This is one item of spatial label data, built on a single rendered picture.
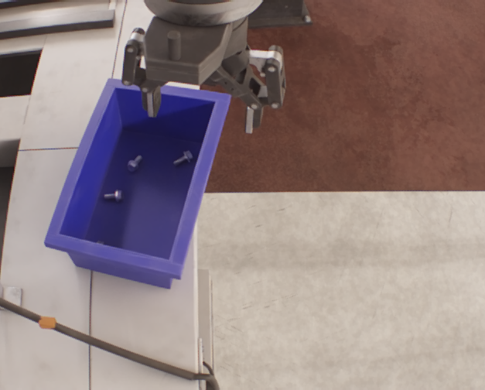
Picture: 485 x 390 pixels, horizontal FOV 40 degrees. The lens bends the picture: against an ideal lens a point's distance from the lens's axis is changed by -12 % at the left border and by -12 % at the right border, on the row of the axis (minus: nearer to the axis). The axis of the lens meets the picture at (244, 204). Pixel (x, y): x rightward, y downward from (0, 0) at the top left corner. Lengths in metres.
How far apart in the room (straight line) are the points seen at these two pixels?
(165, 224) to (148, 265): 0.12
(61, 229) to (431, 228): 1.29
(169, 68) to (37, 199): 0.40
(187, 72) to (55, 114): 0.46
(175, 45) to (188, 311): 0.36
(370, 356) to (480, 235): 0.48
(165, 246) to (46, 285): 0.15
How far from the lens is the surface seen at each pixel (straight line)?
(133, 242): 0.83
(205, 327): 1.24
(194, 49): 0.53
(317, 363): 1.68
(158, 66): 0.53
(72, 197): 0.78
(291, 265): 1.77
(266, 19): 2.27
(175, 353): 0.77
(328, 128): 2.01
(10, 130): 0.96
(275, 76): 0.62
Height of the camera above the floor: 1.56
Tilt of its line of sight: 57 degrees down
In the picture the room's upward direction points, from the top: 4 degrees clockwise
